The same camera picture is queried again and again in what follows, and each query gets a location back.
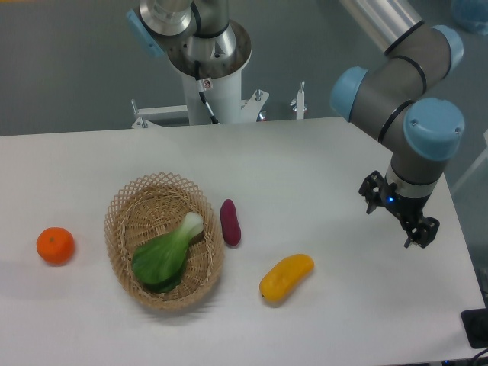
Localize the blue object top right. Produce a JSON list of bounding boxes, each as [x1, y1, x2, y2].
[[451, 0, 487, 36]]

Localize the woven wicker basket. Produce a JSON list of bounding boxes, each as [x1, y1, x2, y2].
[[104, 172, 224, 310]]

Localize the purple sweet potato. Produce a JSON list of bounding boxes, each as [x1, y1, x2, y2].
[[220, 199, 242, 248]]

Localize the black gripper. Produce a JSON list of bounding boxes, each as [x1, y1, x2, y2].
[[358, 171, 440, 249]]

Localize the orange tangerine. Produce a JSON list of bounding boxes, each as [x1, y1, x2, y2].
[[36, 227, 75, 265]]

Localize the yellow mango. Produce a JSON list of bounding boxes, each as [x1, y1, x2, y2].
[[259, 253, 315, 303]]

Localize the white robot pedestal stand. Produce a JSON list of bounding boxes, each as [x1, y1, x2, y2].
[[130, 21, 309, 129]]

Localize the green bok choy vegetable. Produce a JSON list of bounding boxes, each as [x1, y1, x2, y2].
[[131, 212, 204, 293]]

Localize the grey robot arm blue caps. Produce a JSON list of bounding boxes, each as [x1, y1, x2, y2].
[[126, 1, 464, 247]]

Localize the black cable on pedestal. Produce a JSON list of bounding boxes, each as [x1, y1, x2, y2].
[[193, 59, 222, 125]]

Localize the black device at table edge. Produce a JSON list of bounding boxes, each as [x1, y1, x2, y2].
[[461, 308, 487, 348]]

